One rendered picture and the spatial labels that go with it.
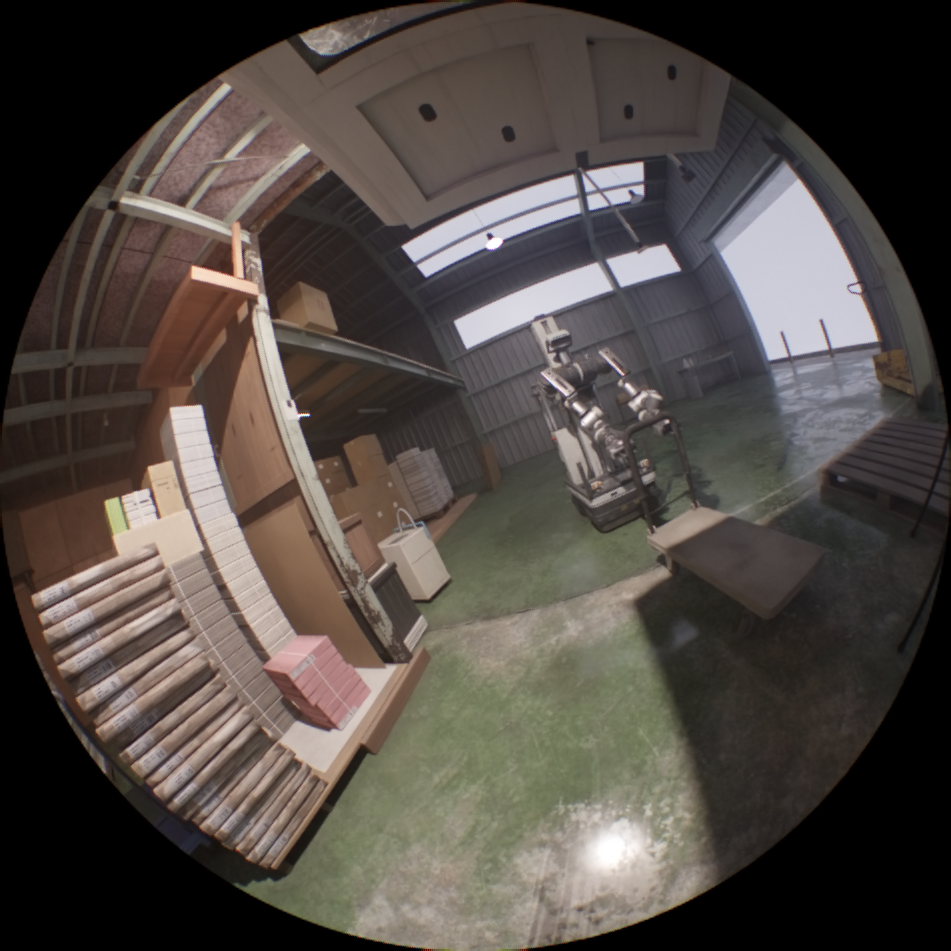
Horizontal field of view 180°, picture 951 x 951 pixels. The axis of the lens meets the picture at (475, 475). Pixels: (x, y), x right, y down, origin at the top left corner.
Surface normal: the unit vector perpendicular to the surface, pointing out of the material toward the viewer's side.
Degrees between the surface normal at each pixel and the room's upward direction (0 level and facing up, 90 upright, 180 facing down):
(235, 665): 90
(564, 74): 167
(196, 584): 90
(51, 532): 90
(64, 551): 90
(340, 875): 0
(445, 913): 0
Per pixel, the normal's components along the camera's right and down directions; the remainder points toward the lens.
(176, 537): 0.89, -0.35
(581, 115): 0.33, 0.94
